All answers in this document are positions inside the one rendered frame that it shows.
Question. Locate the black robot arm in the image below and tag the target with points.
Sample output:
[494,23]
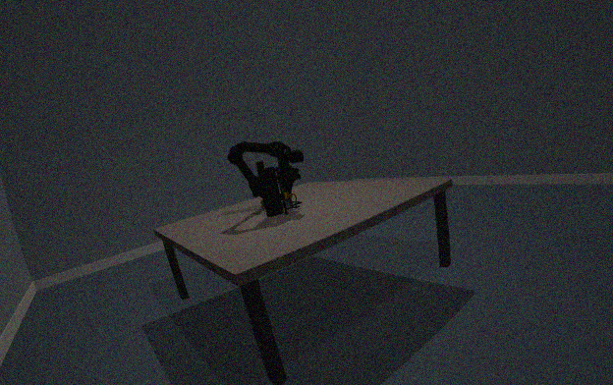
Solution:
[274,149]

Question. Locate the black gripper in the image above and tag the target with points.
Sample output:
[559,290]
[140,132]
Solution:
[289,176]

